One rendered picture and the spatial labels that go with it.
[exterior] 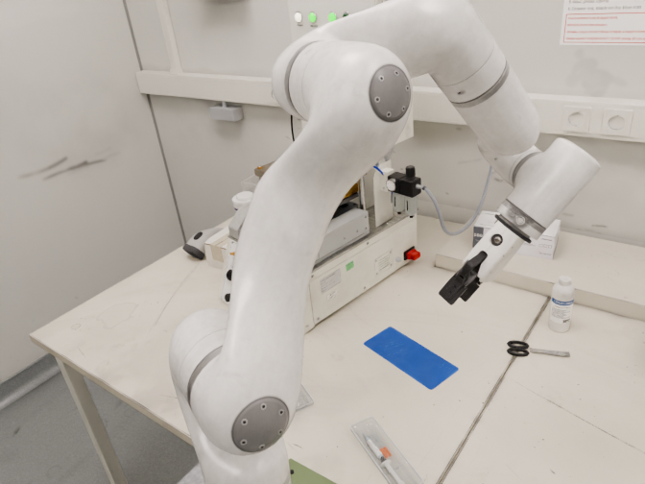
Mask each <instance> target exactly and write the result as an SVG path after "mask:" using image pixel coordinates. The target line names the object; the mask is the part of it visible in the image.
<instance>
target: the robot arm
mask: <svg viewBox="0 0 645 484"><path fill-rule="evenodd" d="M427 73H428V74H429V75H430V77H431V78H432V79H433V80H434V82H435V83H436V84H437V86H438V87H439V88H440V90H441V91H442V92H443V94H444V95H445V96H446V98H447V99H448V100H449V102H450V103H451V104H452V105H453V107H454V108H455V109H456V111H458V112H459V113H460V115H461V116H462V117H463V119H464V120H465V121H466V123H467V124H468V125H469V126H470V128H471V129H472V130H473V131H474V133H475V134H476V135H477V136H478V137H479V138H478V141H477V146H478V149H479V151H480V153H481V154H482V156H483V157H484V158H485V159H486V161H487V162H488V163H489V164H490V166H491V167H492V168H493V169H494V170H495V171H496V173H497V174H498V175H499V176H500V177H501V178H502V179H503V180H504V181H506V182H507V183H508V184H510V185H511V186H512V187H513V188H514V189H513V191H512V192H511V193H510V194H509V196H508V197H507V198H506V199H505V200H504V201H503V203H501V204H500V205H499V207H498V208H497V209H496V210H497V211H498V212H499V213H500V215H498V214H495V215H494V217H495V218H496V219H497V220H498V221H497V222H496V224H495V225H494V226H493V227H492V228H491V229H490V230H489V231H488V232H487V233H486V234H485V235H484V237H483V238H482V239H481V240H480V241H479V242H478V243H477V244H476V246H475V247H474V248H473V249H472V250H471V251H470V253H469V254H468V255H467V256H466V258H465V259H464V261H463V262H462V264H463V267H462V268H461V269H460V270H459V271H458V272H457V273H455V274H454V276H453V277H451V279H450V280H449V281H448V282H447V283H446V284H445V286H444V287H443V288H442V289H441V290H440V292H439V295H440V296H441V297H442V298H443V299H444V300H446V301H447V302H448V303H449V304H450V305H452V304H454V303H455V302H456V301H457V300H458V299H459V298H461V299H462V300H463V301H464V302H467V301H468V300H469V298H470V297H471V296H472V295H473V294H474V293H475V292H476V290H477V289H478V288H479V287H480V286H479V285H481V284H482V283H483V282H489V281H493V280H494V279H495V278H496V277H497V276H498V275H499V273H500V272H501V271H502V270H503V268H504V267H505V266H506V265H507V264H508V262H509V261H510V260H511V259H512V258H513V256H514V255H515V254H516V252H517V251H518V250H519V249H520V247H521V246H522V245H523V243H524V242H525V241H526V242H527V243H529V244H530V243H531V242H532V240H531V239H530V238H531V237H532V238H533V239H535V240H538V239H539V238H540V236H541V235H542V234H543V233H544V232H545V231H546V230H547V229H548V227H549V226H550V225H551V224H552V223H553V222H554V221H555V220H556V219H557V217H558V216H559V215H560V214H561V213H562V212H563V211H564V210H565V208H566V207H567V206H568V205H569V204H570V203H571V202H572V201H573V200H574V198H575V197H576V196H577V195H578V194H579V193H580V192H581V191H582V190H583V188H584V187H585V186H586V185H587V184H588V183H589V182H590V180H591V179H592V178H593V177H594V176H595V175H596V174H597V173H598V172H599V170H600V169H601V167H600V164H599V163H598V161H597V160H596V159H595V158H594V157H593V156H591V155H590V154H589V153H588V152H586V151H585V150H583V149H582V148H581V147H579V146H577V145H576V144H574V143H573V142H571V141H569V140H567V139H564V138H557V139H556V140H555V141H554V142H553V143H552V145H551V146H550V147H549V148H548V149H547V150H546V151H545V152H544V153H543V152H542V151H541V150H539V149H538V148H537V147H536V146H535V145H534V144H535V143H536V141H537V140H538V136H539V132H540V119H539V115H538V111H537V109H536V107H535V105H534V104H533V102H532V100H531V99H530V97H529V95H528V94H527V92H526V90H525V89H524V87H523V85H522V84H521V82H520V80H519V79H518V78H517V76H516V75H515V73H514V71H513V69H512V68H511V66H510V64H509V63H508V61H507V60H506V58H505V56H504V55H503V53H502V52H501V50H500V48H499V47H498V45H497V44H496V42H495V40H494V39H493V37H492V36H491V34H490V32H489V30H488V29H487V27H486V25H485V24H484V22H483V21H482V19H481V18H480V16H479V14H478V13H477V11H475V9H474V8H473V7H472V5H471V4H470V3H469V1H468V0H388V1H385V2H383V3H381V4H378V5H376V6H374V7H371V8H369V9H366V10H363V11H360V12H357V13H354V14H351V15H348V16H345V17H343V18H340V19H337V20H334V21H332V22H329V23H327V24H324V25H322V26H321V27H319V28H317V29H315V30H313V31H311V32H309V33H307V34H305V35H304V36H302V37H300V38H298V39H297V40H295V41H294V42H293V43H291V44H290V45H289V46H288V47H287V48H286V49H285V50H284V51H283V52H282V53H281V54H280V55H279V57H278V58H277V60H276V61H275V64H274V67H273V71H272V89H273V93H274V96H275V98H276V100H277V102H278V103H279V104H280V105H281V107H282V108H283V109H285V110H286V111H287V112H288V113H290V114H291V115H293V116H294V117H296V118H298V119H300V120H303V121H306V122H307V124H306V126H305V127H304V129H303V131H302V132H301V134H300V135H299V136H298V138H297V139H296V140H295V141H294V142H293V144H292V145H291V146H290V147H289V148H288V149H287V150H286V152H285V153H284V154H283V155H282V156H281V157H280V158H279V159H278V160H277V161H276V162H275V163H274V164H273V165H272V166H271V167H270V168H269V169H268V170H267V171H266V173H265V174H264V175H263V177H262V178H261V180H260V182H259V183H258V185H257V186H256V188H255V191H254V193H253V196H252V198H251V203H250V206H249V208H248V211H247V214H246V217H245V220H244V223H243V226H242V228H241V231H240V235H239V238H238V242H237V246H236V250H235V255H234V260H233V266H232V275H231V288H230V300H229V311H226V310H223V309H219V308H207V309H203V310H199V311H197V312H194V313H192V314H191V315H189V316H187V317H186V318H185V319H183V320H182V321H181V322H180V323H179V325H178V326H177V328H176V329H175V331H174V333H173V335H172V338H171V341H170V346H169V367H170V373H171V377H172V380H173V384H174V387H175V390H176V393H177V397H178V400H179V405H180V408H181V411H182V414H183V417H184V419H185V422H186V425H187V428H188V431H189V434H190V437H191V440H192V443H193V446H194V448H195V451H196V453H197V456H198V459H199V463H200V466H201V469H202V473H203V480H204V484H292V479H291V473H290V467H289V460H288V454H287V448H286V445H285V441H284V438H283V435H284V433H285V432H286V431H287V429H288V428H289V426H290V424H291V422H292V420H293V418H294V416H295V413H296V410H297V407H298V403H299V394H300V386H301V377H302V364H303V347H304V321H305V307H306V299H307V292H308V286H309V281H310V278H311V273H312V270H313V267H314V264H315V261H316V258H317V255H318V253H319V250H320V247H321V245H322V242H323V239H324V237H325V234H326V231H327V229H328V226H329V224H330V221H331V219H332V217H333V215H334V213H335V211H336V209H337V207H338V206H339V204H340V202H341V201H342V199H343V198H344V196H345V195H346V194H347V192H348V191H349V189H350V188H351V187H352V186H353V185H354V184H355V183H357V181H359V180H360V179H361V178H362V177H363V176H364V175H365V174H366V173H367V172H368V171H369V170H370V169H371V168H372V167H373V166H374V165H375V164H376V163H377V162H379V161H380V160H381V159H382V158H383V157H384V156H385V155H386V154H387V153H389V152H390V150H391V149H392V148H393V146H394V145H395V143H396V142H397V140H398V139H399V137H400V135H401V133H402V132H403V129H404V127H405V125H406V123H407V120H408V117H409V114H410V111H411V107H412V102H413V87H412V82H411V79H412V78H415V77H418V76H421V75H424V74H427ZM478 284H479V285H478Z"/></svg>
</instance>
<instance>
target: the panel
mask: <svg viewBox="0 0 645 484"><path fill-rule="evenodd" d="M236 246H237V242H236V241H233V240H231V243H230V249H229V254H228V259H227V268H226V273H225V279H224V284H223V289H222V294H221V301H223V302H224V303H227V304H228V305H229V302H226V300H225V294H227V293H230V288H231V280H228V279H227V271H232V266H233V260H234V255H235V250H236Z"/></svg>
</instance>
